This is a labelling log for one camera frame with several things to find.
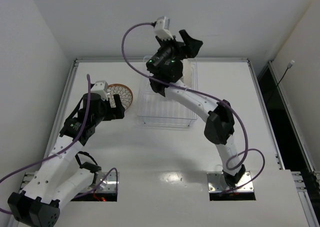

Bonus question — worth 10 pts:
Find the large flower pattern plate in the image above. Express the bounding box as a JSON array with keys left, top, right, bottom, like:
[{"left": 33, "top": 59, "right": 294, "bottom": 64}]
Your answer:
[{"left": 181, "top": 59, "right": 193, "bottom": 87}]

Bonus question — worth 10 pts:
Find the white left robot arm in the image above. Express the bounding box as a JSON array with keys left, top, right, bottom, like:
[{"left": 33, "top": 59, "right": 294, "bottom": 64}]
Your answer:
[{"left": 7, "top": 92, "right": 125, "bottom": 227}]

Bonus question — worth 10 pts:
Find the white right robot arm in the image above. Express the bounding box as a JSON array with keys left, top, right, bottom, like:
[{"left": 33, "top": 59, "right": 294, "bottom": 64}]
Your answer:
[{"left": 146, "top": 29, "right": 246, "bottom": 188}]

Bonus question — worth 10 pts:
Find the small flower pattern plate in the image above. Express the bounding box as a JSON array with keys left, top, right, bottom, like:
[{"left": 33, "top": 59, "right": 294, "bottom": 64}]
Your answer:
[{"left": 107, "top": 83, "right": 134, "bottom": 110}]

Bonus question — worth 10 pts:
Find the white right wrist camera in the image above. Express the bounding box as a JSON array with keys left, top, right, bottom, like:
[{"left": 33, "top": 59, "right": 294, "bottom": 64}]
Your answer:
[{"left": 153, "top": 16, "right": 174, "bottom": 41}]

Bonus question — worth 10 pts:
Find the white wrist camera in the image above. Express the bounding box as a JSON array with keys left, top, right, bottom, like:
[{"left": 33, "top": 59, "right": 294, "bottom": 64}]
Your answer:
[
  {"left": 90, "top": 80, "right": 109, "bottom": 101},
  {"left": 153, "top": 16, "right": 174, "bottom": 41}
]

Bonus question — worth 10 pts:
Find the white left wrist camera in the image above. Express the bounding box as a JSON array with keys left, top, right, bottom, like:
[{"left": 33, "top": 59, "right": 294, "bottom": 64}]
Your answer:
[{"left": 90, "top": 80, "right": 109, "bottom": 101}]

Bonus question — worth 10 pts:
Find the white wire dish rack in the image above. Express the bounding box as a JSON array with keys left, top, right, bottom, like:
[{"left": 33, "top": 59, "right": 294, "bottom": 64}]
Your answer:
[{"left": 137, "top": 55, "right": 199, "bottom": 128}]

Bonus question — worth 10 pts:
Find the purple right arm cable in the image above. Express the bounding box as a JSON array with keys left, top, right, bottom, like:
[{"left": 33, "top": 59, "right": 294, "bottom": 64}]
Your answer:
[{"left": 121, "top": 21, "right": 266, "bottom": 194}]

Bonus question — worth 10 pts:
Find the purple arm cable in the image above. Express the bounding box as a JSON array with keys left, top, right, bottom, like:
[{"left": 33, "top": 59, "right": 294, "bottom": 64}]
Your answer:
[
  {"left": 0, "top": 73, "right": 118, "bottom": 215},
  {"left": 121, "top": 21, "right": 266, "bottom": 194}
]

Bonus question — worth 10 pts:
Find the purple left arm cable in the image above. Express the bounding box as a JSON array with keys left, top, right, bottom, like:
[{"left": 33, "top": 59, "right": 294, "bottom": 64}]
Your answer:
[{"left": 0, "top": 73, "right": 118, "bottom": 215}]

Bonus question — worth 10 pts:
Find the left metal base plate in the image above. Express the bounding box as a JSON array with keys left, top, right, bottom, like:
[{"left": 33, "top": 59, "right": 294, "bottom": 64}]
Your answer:
[{"left": 96, "top": 171, "right": 119, "bottom": 194}]

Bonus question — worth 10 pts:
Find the metal base plate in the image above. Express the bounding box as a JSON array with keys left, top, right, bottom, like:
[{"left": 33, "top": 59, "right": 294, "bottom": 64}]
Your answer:
[
  {"left": 96, "top": 171, "right": 119, "bottom": 194},
  {"left": 206, "top": 171, "right": 254, "bottom": 194}
]

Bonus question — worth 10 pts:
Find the black wall cable with plug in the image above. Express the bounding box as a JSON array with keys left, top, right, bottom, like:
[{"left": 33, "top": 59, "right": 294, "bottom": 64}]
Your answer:
[{"left": 276, "top": 59, "right": 296, "bottom": 88}]

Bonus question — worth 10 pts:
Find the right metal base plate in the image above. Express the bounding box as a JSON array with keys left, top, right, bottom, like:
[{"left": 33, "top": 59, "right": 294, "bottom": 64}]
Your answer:
[{"left": 206, "top": 171, "right": 254, "bottom": 194}]

